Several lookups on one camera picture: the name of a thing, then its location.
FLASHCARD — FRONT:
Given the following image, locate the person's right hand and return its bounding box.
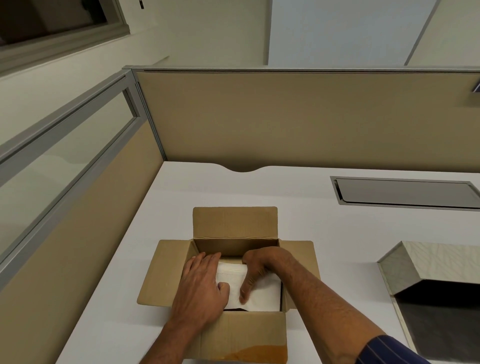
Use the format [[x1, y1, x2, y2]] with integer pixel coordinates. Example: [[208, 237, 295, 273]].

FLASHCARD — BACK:
[[239, 247, 298, 305]]

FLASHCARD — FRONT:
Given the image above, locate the person's left hand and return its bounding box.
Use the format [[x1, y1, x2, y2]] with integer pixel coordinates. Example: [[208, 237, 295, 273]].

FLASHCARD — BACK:
[[170, 252, 230, 331]]

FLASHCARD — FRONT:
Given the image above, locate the white package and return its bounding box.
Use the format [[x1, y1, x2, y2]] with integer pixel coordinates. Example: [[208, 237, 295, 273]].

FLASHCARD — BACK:
[[215, 259, 283, 312]]

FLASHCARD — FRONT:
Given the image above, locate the person's left forearm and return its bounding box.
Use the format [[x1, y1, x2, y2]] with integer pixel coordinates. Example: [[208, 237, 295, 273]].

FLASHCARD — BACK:
[[148, 317, 211, 364]]

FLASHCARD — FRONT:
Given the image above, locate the person's right forearm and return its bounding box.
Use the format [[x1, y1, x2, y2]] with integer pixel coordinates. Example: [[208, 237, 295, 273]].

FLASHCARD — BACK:
[[279, 255, 389, 364]]

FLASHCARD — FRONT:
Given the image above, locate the open brown cardboard box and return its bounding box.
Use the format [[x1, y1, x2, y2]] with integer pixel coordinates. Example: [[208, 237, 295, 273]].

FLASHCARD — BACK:
[[136, 206, 322, 364]]

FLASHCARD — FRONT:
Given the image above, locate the blue striped shirt sleeve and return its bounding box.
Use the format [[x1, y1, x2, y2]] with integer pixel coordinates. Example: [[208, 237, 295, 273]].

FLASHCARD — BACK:
[[355, 335, 432, 364]]

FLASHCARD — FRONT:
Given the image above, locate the beige cubicle partition panel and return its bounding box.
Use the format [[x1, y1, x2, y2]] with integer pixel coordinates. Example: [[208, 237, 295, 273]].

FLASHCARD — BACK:
[[133, 67, 480, 174]]

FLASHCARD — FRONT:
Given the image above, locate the glass and beige partition panel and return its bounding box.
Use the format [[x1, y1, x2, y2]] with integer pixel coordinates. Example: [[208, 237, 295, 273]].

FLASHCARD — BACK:
[[0, 68, 166, 364]]

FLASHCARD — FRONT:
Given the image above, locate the open silver patterned gift box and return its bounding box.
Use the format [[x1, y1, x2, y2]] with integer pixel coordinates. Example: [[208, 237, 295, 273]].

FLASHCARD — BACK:
[[377, 241, 480, 364]]

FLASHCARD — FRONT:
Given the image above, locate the dark framed window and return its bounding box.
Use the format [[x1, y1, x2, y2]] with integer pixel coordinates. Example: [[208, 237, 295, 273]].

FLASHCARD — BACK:
[[0, 0, 130, 74]]

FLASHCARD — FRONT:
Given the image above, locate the grey metal desk cable flap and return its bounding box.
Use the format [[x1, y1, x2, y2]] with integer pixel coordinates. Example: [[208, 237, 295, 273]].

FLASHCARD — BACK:
[[330, 175, 480, 210]]

